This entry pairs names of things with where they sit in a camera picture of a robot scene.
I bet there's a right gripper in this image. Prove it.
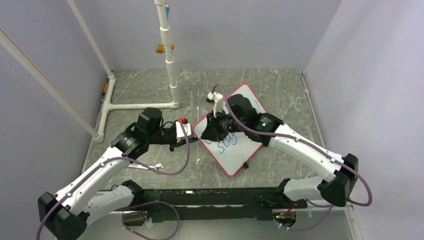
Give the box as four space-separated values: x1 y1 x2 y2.
200 108 246 143

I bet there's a pink framed whiteboard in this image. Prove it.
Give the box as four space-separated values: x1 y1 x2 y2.
200 83 266 177

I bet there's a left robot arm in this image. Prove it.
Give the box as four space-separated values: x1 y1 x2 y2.
35 107 193 240

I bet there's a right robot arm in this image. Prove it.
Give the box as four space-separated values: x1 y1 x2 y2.
200 92 358 208

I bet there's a silver open-end wrench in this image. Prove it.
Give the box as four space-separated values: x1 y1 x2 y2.
128 163 164 172

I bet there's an orange pipe fitting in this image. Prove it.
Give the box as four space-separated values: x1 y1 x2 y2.
155 43 166 54

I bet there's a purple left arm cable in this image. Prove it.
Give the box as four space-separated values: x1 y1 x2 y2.
35 121 191 240

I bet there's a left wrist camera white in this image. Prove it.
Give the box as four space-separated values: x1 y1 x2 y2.
175 117 194 141

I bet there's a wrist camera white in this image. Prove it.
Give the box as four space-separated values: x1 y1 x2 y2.
175 117 194 141
206 92 225 118

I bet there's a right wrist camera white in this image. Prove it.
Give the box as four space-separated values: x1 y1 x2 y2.
206 92 225 118

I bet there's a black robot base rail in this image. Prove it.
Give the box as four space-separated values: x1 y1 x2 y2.
121 187 308 223

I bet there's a white pvc pipe frame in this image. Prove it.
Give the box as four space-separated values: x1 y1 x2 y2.
0 0 181 143

